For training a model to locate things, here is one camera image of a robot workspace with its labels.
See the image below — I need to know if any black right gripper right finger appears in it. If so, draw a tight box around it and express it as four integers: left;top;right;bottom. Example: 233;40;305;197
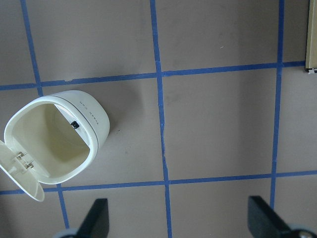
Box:
247;196;292;238

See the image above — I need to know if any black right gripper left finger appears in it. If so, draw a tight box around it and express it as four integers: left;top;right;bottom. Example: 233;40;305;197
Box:
75;198;109;238

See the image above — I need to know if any white trash can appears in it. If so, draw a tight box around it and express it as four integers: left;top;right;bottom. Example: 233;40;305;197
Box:
0;90;110;202

